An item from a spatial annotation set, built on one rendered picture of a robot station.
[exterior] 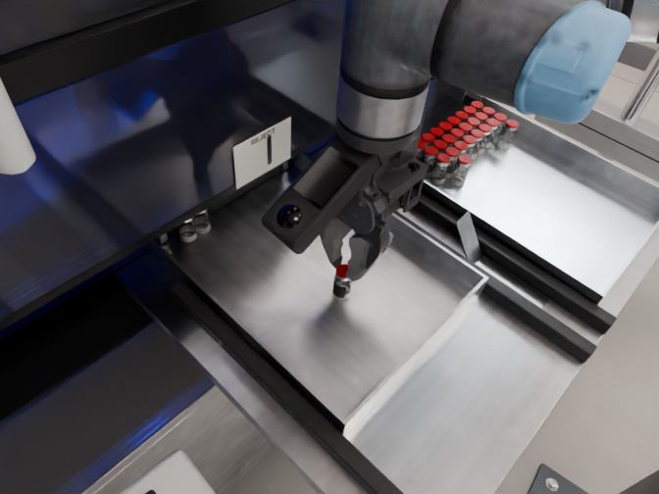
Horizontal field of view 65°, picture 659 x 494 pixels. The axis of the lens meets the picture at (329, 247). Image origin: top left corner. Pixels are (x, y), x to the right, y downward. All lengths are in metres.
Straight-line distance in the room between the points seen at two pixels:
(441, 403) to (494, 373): 0.08
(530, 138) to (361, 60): 0.58
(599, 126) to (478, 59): 1.46
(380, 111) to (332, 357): 0.29
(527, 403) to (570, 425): 1.08
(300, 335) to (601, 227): 0.47
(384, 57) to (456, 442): 0.38
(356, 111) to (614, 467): 1.43
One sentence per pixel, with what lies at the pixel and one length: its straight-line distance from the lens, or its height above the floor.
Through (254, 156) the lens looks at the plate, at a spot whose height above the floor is 1.02.
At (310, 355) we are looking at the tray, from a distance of 0.59.
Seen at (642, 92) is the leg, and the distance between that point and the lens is 1.76.
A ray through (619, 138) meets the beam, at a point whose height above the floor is 0.50.
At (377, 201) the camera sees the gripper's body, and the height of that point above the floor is 1.07.
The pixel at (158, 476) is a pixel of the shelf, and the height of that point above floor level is 0.80.
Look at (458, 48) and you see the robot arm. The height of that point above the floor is 1.24.
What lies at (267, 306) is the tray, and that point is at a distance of 0.63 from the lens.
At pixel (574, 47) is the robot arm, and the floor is 1.25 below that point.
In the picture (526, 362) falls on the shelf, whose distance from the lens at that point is 0.65.
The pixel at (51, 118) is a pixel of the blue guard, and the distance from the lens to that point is 0.45.
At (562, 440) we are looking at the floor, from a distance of 1.68.
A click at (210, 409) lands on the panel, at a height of 0.54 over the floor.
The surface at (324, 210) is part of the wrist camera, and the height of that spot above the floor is 1.08.
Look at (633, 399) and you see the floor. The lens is 1.85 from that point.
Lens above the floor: 1.40
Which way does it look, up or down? 49 degrees down
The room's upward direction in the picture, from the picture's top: 6 degrees clockwise
